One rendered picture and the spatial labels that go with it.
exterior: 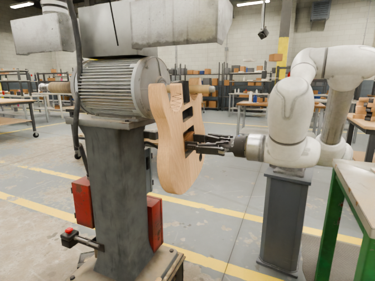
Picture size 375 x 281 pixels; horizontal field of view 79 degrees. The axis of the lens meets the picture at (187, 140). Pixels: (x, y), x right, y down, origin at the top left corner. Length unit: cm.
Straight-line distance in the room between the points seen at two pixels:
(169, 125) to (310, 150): 41
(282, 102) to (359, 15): 1177
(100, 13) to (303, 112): 82
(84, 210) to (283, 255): 131
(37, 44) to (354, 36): 1172
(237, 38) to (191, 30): 1155
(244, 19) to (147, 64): 1157
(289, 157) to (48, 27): 103
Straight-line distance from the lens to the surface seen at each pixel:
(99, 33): 106
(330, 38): 1205
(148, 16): 83
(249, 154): 74
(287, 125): 63
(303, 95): 61
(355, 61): 116
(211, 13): 74
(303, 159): 73
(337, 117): 135
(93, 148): 111
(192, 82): 92
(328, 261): 144
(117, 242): 126
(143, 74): 88
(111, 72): 98
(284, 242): 179
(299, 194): 160
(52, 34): 114
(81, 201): 129
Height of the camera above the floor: 127
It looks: 14 degrees down
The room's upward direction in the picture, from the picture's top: straight up
